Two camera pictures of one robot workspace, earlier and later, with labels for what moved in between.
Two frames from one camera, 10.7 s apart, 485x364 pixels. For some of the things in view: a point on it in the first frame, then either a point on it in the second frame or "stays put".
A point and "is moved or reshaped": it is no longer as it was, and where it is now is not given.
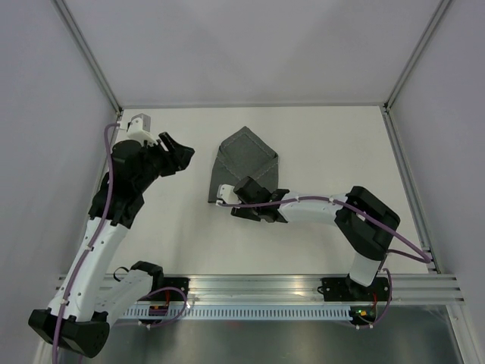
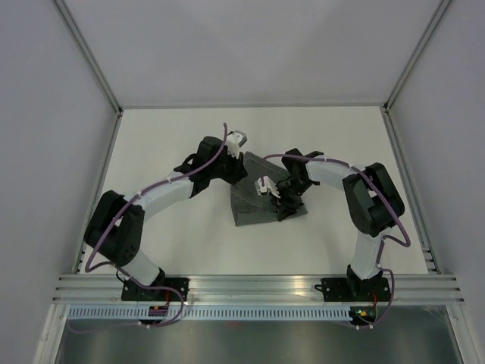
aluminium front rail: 408,288 stays put
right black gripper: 243,213 → 287,208
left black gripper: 173,162 → 239,171
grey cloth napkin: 242,155 is moved or reshaped
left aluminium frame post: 70,20 stays put
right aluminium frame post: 436,18 stays put
